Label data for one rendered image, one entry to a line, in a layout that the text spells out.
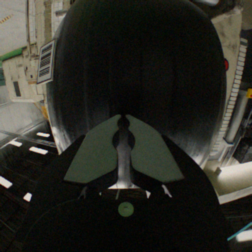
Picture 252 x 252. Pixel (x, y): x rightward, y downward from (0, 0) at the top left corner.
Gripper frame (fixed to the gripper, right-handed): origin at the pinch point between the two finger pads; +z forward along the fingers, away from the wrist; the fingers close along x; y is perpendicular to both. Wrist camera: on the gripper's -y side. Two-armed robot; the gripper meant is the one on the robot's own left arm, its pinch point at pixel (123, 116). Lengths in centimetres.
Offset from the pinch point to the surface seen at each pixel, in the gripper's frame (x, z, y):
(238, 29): 36.4, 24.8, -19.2
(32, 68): -318, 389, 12
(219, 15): 22.9, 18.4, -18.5
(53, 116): -9.9, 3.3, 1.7
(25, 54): -344, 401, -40
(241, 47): 39.8, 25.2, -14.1
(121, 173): -0.3, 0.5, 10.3
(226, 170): 69, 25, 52
